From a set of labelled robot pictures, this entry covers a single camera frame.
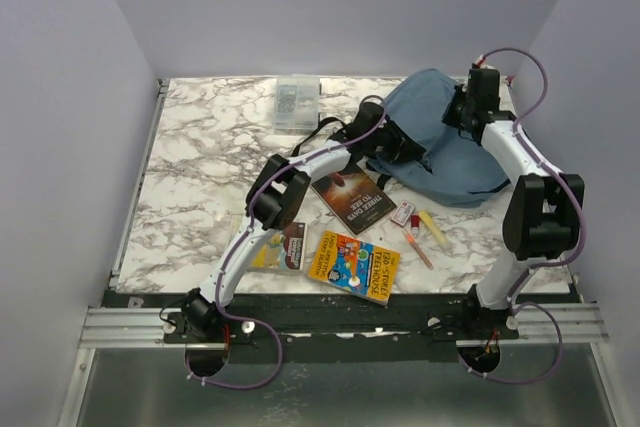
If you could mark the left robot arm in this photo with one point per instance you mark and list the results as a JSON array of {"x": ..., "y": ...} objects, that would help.
[{"x": 276, "y": 196}]

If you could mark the blue student backpack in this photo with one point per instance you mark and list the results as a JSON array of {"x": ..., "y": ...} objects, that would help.
[{"x": 454, "y": 171}]

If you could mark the orange pink pen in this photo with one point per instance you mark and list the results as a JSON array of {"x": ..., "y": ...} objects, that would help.
[{"x": 414, "y": 245}]

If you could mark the yellow blue paperback book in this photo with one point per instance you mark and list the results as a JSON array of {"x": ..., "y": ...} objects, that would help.
[{"x": 284, "y": 251}]

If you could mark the red white staples box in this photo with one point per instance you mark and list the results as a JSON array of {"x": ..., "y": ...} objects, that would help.
[{"x": 403, "y": 213}]

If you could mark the aluminium frame rail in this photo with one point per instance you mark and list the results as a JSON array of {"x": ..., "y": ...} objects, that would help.
[{"x": 123, "y": 328}]

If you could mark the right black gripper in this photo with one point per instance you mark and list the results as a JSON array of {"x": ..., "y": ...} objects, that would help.
[{"x": 447, "y": 118}]

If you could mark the dark Three Days book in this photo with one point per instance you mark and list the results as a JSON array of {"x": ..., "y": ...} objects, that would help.
[{"x": 354, "y": 198}]

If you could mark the clear plastic storage box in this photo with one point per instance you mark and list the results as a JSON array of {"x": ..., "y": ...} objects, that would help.
[{"x": 296, "y": 107}]

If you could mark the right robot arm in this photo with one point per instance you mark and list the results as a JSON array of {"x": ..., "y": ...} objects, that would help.
[{"x": 543, "y": 221}]

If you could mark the yellow glue stick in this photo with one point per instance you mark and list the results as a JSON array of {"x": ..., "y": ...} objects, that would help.
[{"x": 431, "y": 225}]

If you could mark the yellow Treehouse book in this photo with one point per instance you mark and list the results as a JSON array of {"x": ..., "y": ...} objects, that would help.
[{"x": 359, "y": 268}]

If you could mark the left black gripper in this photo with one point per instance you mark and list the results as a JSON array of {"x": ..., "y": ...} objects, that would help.
[{"x": 400, "y": 147}]

